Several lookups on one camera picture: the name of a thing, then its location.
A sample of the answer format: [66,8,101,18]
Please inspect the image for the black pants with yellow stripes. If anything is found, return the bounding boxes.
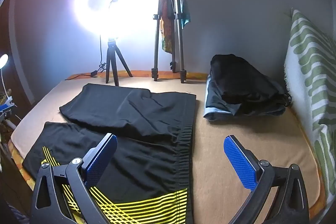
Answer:
[23,84,196,223]

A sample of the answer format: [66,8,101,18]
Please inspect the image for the green white striped pillow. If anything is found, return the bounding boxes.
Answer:
[284,9,335,202]

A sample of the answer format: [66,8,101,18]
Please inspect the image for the stack of folded dark clothes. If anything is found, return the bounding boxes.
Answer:
[203,54,291,122]

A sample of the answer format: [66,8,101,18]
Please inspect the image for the white clip desk lamp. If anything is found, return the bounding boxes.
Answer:
[0,53,14,111]

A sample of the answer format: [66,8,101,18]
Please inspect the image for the small black tripod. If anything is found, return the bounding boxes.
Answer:
[105,40,133,86]

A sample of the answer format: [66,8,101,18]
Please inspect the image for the colourful cloth on tripod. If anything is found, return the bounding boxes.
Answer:
[159,0,191,54]

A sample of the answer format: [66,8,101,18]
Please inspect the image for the tall grey tripod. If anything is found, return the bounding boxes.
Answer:
[151,0,187,83]

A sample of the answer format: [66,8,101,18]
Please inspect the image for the black power cable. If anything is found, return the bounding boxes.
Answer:
[67,35,108,80]

